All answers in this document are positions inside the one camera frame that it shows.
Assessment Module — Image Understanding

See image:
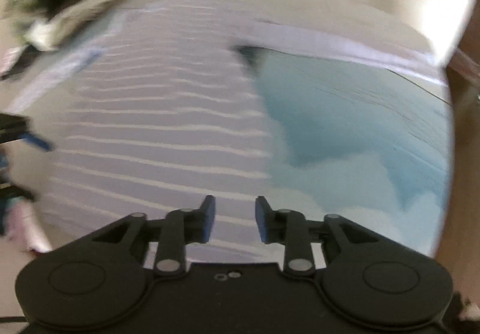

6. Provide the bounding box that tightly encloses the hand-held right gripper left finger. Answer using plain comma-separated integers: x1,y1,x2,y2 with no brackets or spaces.
92,194,217,278

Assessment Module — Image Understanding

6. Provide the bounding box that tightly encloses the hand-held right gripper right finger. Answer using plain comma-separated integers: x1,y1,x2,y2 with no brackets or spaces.
254,195,379,278

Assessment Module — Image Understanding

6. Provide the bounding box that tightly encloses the lavender white striped shirt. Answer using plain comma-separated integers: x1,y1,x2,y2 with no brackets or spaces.
7,0,448,264

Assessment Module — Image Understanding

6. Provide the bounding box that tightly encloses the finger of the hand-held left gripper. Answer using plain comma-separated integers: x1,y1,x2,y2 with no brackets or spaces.
0,154,36,203
0,112,55,152

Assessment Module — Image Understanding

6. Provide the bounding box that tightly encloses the pink garment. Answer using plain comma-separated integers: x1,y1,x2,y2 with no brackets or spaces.
0,202,52,253

